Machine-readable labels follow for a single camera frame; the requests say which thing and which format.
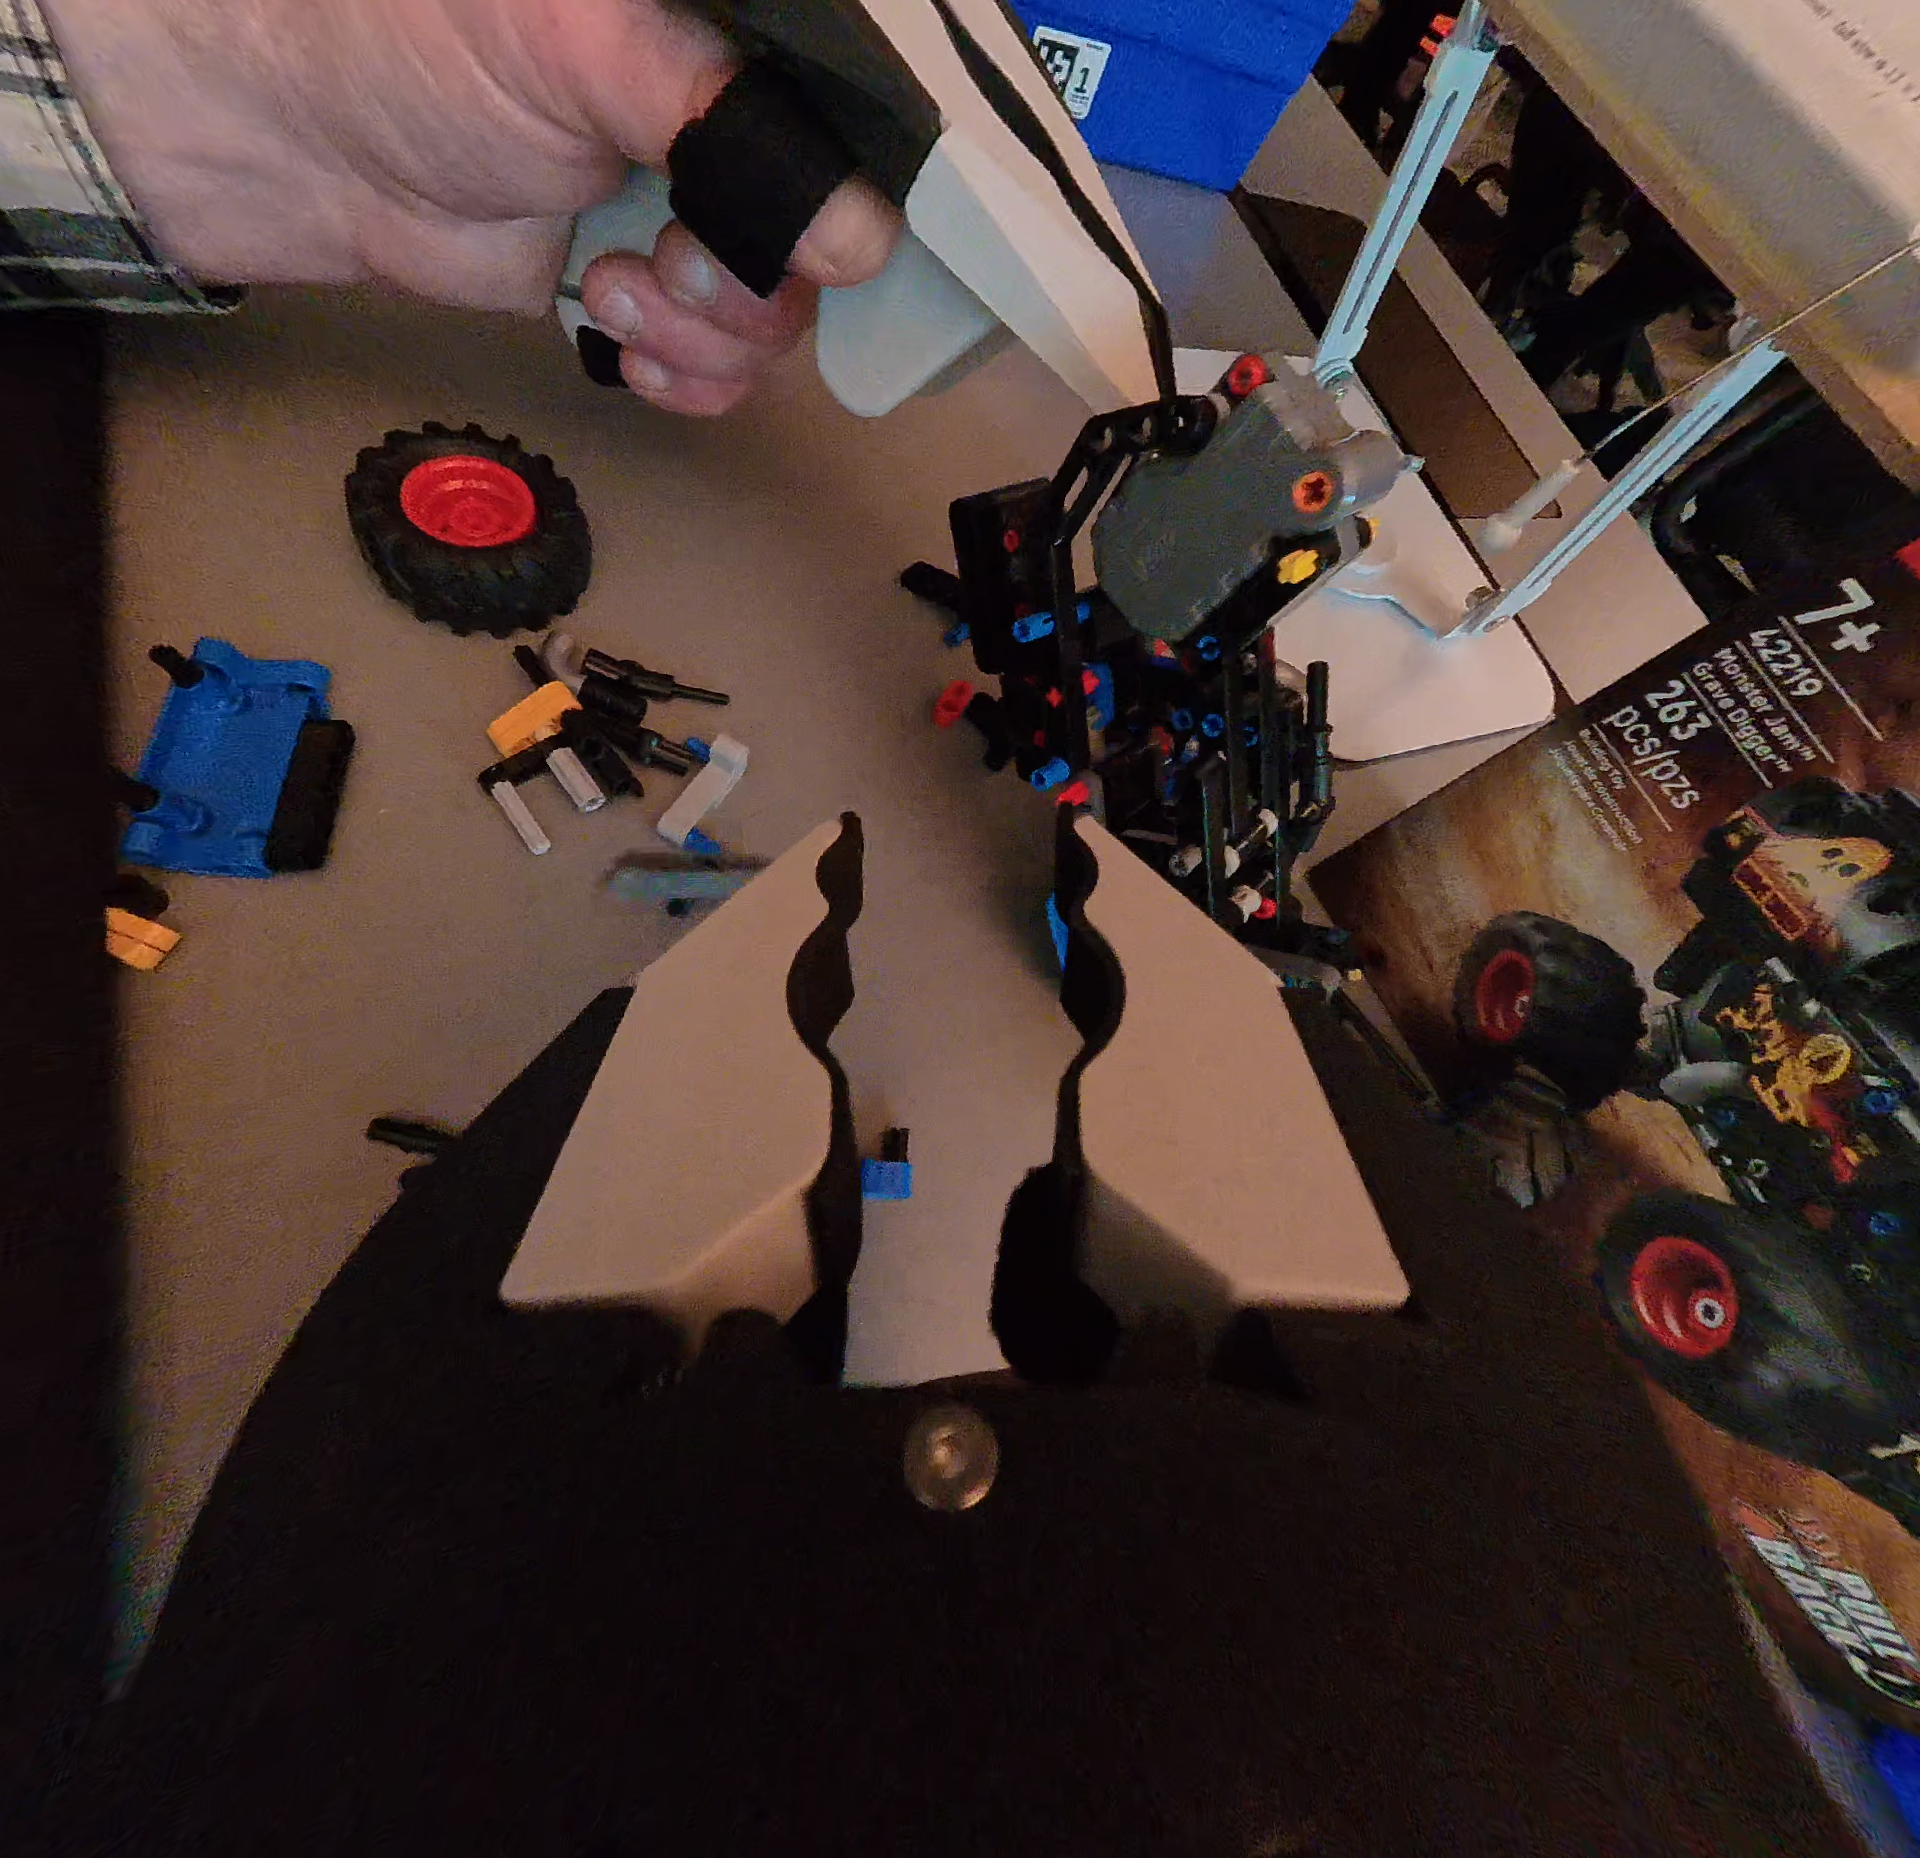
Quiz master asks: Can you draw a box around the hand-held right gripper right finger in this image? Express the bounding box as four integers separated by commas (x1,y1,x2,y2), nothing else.
1050,808,1417,1358

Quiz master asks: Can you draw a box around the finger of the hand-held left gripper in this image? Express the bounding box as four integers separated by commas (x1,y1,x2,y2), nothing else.
814,0,1184,416

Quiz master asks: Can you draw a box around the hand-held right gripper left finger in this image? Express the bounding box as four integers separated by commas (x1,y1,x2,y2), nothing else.
499,812,872,1329

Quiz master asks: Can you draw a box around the pale beam with blue pins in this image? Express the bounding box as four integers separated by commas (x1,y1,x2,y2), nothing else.
654,732,753,859

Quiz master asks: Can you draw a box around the toy truck chassis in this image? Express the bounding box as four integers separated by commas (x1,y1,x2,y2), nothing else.
900,354,1428,991

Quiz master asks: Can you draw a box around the grey desk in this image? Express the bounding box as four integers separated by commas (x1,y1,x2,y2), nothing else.
97,163,1713,1696

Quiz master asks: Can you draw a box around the person's left hand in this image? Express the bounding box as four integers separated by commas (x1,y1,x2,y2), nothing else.
19,0,909,425

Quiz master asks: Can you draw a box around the blue storage bin with tag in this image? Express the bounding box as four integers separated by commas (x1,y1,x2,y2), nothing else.
967,0,1387,196

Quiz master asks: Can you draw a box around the toy truck set box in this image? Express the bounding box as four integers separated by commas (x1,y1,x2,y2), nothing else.
1305,538,1920,1740

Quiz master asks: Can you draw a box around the black angled connector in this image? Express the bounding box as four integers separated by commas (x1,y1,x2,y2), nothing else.
563,707,709,802

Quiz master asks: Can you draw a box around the orange curved block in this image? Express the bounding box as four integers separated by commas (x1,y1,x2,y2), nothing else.
482,681,588,760

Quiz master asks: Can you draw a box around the black pin with shaft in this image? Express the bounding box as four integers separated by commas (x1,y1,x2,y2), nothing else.
577,647,732,711

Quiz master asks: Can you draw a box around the white document stand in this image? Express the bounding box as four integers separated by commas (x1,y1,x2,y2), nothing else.
1170,0,1920,767

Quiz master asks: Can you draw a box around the orange block with black pin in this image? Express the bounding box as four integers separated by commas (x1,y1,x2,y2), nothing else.
103,875,187,976

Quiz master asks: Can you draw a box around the black wheel with red hub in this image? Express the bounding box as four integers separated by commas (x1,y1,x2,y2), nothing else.
344,419,597,641

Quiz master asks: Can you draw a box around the blue body panel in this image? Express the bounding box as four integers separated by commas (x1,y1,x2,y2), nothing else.
121,635,360,883

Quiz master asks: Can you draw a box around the printed instruction sheet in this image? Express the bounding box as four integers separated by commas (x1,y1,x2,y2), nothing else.
1741,0,1920,113

